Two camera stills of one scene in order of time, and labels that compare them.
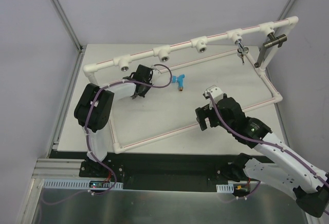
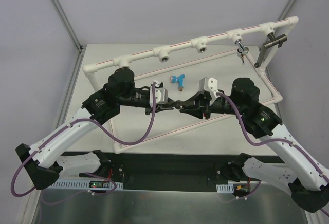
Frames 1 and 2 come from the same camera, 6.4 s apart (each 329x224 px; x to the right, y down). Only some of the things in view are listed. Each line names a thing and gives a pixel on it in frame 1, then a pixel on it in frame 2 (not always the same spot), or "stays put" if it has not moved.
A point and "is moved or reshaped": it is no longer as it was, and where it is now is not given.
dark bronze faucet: x=141 y=91 is moved or reshaped
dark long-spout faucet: x=273 y=40 stays put
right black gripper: x=205 y=116 → x=202 y=106
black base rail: x=162 y=171 stays put
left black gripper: x=140 y=86 → x=156 y=106
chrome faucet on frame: x=242 y=50 stays put
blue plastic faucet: x=179 y=79 stays put
